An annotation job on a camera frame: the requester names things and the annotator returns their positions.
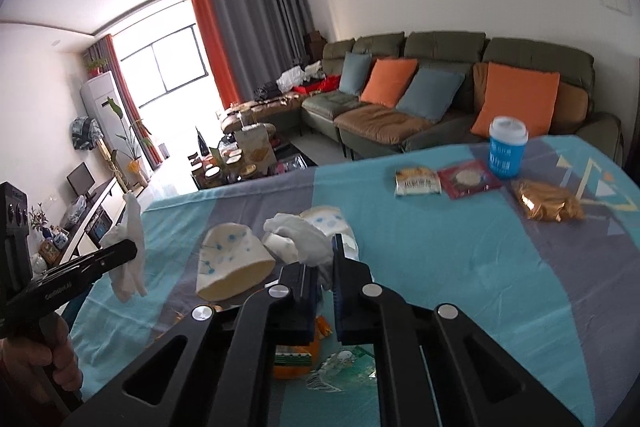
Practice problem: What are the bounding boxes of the white tissue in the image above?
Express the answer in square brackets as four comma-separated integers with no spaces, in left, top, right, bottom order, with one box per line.
[100,193,146,303]
[262,213,333,267]

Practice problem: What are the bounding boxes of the gold foil wrapper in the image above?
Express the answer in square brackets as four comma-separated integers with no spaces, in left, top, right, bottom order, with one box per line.
[511,179,585,222]

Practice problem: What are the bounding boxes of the person's left hand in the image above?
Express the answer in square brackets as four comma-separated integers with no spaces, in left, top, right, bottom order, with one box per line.
[1,315,84,403]

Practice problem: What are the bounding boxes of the orange snack packet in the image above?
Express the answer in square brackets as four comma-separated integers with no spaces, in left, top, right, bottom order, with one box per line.
[272,315,332,381]

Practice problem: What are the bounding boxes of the white TV cabinet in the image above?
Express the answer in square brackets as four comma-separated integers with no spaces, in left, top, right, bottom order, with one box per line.
[46,178,126,268]

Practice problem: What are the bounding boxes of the clear crumpled plastic wrapper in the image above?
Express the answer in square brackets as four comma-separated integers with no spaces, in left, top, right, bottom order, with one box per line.
[306,346,376,393]

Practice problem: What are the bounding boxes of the small black monitor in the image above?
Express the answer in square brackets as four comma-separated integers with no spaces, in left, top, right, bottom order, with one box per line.
[66,162,96,197]

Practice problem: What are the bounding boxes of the white blue-dotted paper cup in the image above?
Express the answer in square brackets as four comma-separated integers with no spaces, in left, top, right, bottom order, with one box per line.
[196,223,276,301]

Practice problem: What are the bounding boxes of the tall green potted plant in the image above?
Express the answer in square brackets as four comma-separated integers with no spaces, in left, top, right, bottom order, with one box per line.
[103,96,149,188]

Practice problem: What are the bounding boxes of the white snack packet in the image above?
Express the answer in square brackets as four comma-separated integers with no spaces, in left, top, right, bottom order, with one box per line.
[395,166,442,196]

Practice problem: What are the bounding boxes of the white standing air conditioner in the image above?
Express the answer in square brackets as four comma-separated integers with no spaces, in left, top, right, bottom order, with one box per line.
[80,72,129,153]

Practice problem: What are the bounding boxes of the red snack packet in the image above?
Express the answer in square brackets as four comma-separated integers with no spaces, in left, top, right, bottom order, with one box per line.
[437,159,502,199]

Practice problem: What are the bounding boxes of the cluttered coffee table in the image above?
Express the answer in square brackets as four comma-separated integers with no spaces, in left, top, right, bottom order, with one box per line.
[188,124,317,190]

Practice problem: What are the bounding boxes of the blue paper coffee cup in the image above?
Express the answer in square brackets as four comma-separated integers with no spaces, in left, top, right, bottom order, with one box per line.
[489,116,528,179]

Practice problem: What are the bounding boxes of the blue cushion right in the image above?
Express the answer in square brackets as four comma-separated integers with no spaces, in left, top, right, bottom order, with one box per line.
[395,67,464,124]

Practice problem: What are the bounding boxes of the blue cushion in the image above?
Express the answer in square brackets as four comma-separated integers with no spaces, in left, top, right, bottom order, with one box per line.
[395,67,464,124]
[338,52,372,96]

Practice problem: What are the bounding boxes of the green sectional sofa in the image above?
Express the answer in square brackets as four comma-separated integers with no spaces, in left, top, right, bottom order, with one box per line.
[219,31,625,168]

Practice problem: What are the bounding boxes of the orange cushion right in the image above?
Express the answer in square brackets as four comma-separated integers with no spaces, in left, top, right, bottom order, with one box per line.
[471,63,560,138]

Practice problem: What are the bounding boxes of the orange cushion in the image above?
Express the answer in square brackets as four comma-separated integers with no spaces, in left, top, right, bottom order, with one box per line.
[471,63,560,138]
[360,58,419,108]

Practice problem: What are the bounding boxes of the orange cushion left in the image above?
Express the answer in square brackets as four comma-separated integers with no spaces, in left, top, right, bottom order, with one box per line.
[360,58,419,108]

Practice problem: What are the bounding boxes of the blue cushion left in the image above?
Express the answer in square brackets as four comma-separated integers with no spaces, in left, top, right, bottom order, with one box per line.
[338,52,372,96]

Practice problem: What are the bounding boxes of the orange curtain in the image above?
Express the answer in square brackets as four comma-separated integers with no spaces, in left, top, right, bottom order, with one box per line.
[191,0,242,108]

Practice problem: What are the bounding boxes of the grey curtain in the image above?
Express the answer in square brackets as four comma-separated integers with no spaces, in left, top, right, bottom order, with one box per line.
[212,0,314,101]

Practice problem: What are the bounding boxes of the window frame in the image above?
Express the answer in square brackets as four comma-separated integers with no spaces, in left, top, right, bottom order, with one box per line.
[120,24,208,107]

